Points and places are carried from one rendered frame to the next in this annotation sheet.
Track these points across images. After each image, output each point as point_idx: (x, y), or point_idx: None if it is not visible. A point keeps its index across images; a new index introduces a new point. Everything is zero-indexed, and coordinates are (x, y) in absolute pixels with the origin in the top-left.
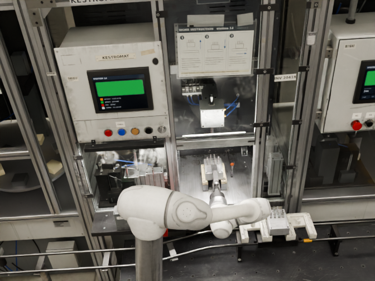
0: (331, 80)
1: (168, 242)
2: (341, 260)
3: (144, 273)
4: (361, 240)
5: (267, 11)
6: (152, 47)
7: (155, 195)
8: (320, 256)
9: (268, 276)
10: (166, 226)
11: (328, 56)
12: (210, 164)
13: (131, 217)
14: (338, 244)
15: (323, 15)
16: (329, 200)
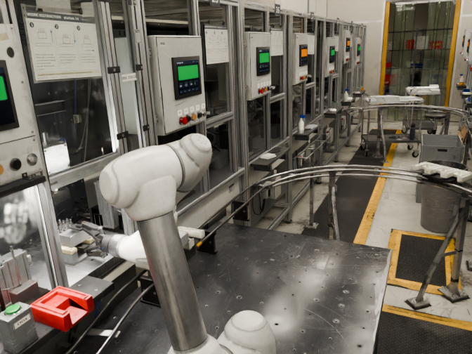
0: (159, 78)
1: (88, 329)
2: (222, 252)
3: (179, 265)
4: (215, 237)
5: (103, 3)
6: (3, 30)
7: (155, 147)
8: (208, 260)
9: (197, 294)
10: (182, 178)
11: (150, 55)
12: (63, 231)
13: (145, 182)
14: (213, 239)
15: (140, 14)
16: (181, 213)
